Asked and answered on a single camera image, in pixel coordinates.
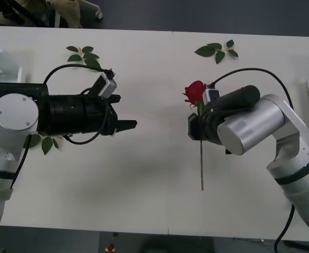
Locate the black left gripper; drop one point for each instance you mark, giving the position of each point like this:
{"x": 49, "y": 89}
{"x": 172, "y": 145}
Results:
{"x": 101, "y": 118}

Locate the silver and black left arm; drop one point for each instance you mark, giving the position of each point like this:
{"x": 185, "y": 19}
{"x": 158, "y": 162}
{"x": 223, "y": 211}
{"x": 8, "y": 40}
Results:
{"x": 14, "y": 112}

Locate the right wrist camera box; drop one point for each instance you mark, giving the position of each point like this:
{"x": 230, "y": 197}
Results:
{"x": 212, "y": 95}

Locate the small red object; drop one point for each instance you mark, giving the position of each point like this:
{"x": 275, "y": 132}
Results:
{"x": 109, "y": 247}

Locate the person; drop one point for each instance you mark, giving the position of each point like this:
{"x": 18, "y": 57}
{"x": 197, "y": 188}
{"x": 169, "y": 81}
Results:
{"x": 72, "y": 13}

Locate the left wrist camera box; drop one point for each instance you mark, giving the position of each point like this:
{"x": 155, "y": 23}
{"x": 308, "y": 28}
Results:
{"x": 108, "y": 85}

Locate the silver and black right arm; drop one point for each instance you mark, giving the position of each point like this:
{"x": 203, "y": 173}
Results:
{"x": 252, "y": 124}

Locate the red rose dark green leaves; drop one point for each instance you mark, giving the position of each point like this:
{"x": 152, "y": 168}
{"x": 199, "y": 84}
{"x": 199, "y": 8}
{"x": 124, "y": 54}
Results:
{"x": 195, "y": 91}

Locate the loose green leaf twig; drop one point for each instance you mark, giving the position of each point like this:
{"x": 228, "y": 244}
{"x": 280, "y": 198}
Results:
{"x": 91, "y": 56}
{"x": 206, "y": 50}
{"x": 47, "y": 145}

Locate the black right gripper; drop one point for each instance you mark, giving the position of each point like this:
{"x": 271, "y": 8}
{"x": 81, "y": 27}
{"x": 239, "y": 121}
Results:
{"x": 195, "y": 127}

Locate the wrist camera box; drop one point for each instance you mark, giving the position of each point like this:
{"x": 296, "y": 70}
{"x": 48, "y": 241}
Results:
{"x": 212, "y": 95}
{"x": 108, "y": 85}

